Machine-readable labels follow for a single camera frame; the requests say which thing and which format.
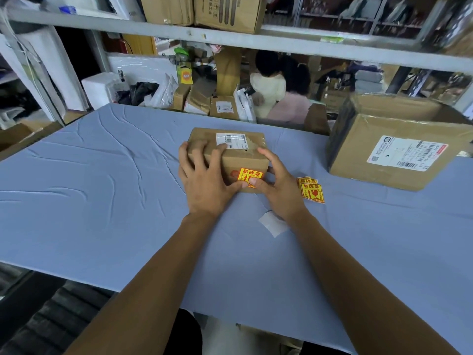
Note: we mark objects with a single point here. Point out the person's left forearm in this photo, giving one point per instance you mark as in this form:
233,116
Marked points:
147,292

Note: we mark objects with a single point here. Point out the green tape dispenser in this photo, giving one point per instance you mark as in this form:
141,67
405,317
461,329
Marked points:
181,52

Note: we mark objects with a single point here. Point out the plain brown cardboard carton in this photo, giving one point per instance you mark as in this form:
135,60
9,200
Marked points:
166,9

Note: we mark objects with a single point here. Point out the grey metal shelf frame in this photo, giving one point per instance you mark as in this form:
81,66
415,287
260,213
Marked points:
258,42

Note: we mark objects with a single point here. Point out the taped brown parcel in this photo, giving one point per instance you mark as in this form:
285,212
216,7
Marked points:
197,101

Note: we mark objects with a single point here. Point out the large open cardboard box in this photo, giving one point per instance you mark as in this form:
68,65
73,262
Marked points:
384,144

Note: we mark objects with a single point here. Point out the labelled brown parcel box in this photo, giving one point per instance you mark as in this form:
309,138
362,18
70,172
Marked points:
223,107

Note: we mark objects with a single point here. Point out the black plastic bag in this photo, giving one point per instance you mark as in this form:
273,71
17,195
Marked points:
138,93

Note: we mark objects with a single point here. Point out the background storage rack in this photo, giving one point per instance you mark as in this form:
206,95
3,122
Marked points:
362,12

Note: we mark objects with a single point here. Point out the white foam box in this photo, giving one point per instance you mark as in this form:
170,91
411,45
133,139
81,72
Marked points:
99,88

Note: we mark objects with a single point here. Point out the white plastic bag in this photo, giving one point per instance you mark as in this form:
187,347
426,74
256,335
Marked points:
162,94

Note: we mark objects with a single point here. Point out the small taped cardboard box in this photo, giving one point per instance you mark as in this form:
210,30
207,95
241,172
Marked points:
236,153

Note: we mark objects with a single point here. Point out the person's left middle finger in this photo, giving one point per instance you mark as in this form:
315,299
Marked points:
205,153

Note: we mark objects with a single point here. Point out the flat cardboard box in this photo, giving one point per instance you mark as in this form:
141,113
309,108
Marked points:
22,136

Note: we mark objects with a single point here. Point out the white sticker backing paper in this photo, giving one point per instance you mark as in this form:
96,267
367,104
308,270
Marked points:
272,222

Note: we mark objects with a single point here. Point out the person's right hand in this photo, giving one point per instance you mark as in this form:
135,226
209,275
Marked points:
282,192

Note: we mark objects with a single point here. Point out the person's left hand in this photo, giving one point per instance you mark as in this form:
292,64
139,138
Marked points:
205,188

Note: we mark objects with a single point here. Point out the person's right thumb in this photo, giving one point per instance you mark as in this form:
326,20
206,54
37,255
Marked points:
258,183

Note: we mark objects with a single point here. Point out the person's left thumb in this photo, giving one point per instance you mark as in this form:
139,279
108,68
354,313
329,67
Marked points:
235,185

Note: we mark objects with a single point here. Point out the person's left little finger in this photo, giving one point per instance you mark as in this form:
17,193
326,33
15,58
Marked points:
183,157

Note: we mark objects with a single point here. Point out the yellow red warning sticker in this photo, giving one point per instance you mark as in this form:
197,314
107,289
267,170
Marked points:
306,180
313,192
249,174

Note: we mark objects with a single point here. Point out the blue table cloth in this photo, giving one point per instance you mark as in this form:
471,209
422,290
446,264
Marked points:
111,181

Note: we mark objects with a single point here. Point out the small brown parcel box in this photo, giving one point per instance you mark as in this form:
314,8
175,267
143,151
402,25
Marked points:
181,97

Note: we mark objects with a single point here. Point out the white appliance panel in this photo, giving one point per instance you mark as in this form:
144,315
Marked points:
44,70

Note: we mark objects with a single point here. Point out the person's right forearm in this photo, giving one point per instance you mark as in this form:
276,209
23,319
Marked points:
354,292

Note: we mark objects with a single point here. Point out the dark brown cardboard box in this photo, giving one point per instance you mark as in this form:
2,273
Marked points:
316,120

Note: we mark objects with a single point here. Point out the grey parcel bags stack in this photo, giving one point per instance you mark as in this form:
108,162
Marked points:
367,79

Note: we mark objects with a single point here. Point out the white mailer bags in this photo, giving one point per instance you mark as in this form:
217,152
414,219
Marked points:
245,105

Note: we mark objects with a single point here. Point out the printed brown cardboard carton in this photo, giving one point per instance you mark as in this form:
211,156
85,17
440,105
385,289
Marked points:
229,11

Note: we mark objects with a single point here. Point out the yellow green carton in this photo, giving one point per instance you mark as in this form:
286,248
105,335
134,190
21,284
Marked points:
184,74

